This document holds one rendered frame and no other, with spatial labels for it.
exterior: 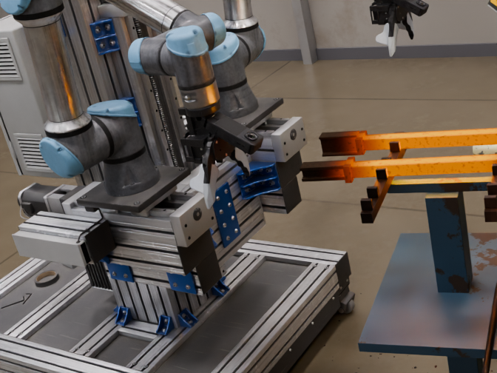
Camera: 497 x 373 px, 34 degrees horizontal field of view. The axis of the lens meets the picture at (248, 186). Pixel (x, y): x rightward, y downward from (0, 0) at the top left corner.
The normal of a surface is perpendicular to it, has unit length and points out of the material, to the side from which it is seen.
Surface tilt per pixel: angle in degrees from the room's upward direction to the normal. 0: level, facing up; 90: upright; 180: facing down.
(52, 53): 96
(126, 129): 88
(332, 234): 0
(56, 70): 96
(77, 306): 0
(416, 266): 0
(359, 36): 90
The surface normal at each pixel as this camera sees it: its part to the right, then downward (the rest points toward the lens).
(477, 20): -0.54, 0.46
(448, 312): -0.21, -0.89
